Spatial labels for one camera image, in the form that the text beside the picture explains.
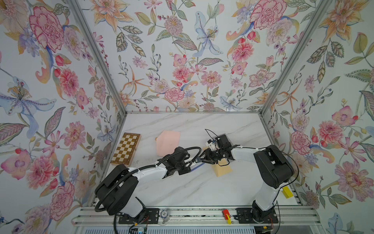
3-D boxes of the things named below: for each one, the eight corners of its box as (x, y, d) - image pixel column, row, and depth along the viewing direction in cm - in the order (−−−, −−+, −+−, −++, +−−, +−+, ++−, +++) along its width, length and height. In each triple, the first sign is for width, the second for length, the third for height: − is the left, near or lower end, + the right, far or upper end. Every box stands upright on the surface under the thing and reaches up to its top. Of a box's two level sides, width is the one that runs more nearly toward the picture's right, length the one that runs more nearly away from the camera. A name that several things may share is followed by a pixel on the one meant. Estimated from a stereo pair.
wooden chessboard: (112, 164, 94) (110, 162, 92) (126, 135, 109) (124, 132, 107) (130, 166, 94) (129, 163, 91) (141, 136, 109) (140, 133, 106)
